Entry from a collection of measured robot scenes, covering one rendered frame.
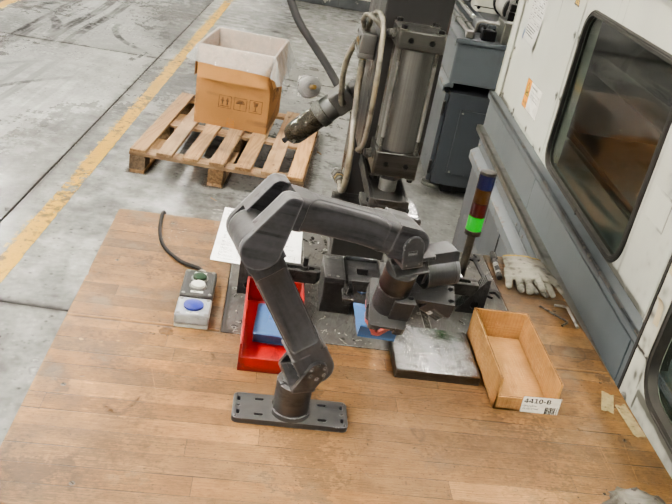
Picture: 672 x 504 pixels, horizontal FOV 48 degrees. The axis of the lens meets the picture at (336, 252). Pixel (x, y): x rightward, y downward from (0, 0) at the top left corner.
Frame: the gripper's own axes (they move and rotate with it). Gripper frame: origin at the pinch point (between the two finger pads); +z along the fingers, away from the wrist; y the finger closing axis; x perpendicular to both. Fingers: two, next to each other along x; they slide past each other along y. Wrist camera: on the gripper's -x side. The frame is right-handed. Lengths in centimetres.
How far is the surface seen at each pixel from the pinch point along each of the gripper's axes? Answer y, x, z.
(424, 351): 5.0, -12.6, 12.0
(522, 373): 3.6, -33.2, 12.3
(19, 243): 135, 130, 174
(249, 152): 252, 37, 206
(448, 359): 3.5, -17.3, 11.2
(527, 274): 42, -44, 27
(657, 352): 6, -57, 1
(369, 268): 25.7, -1.0, 14.4
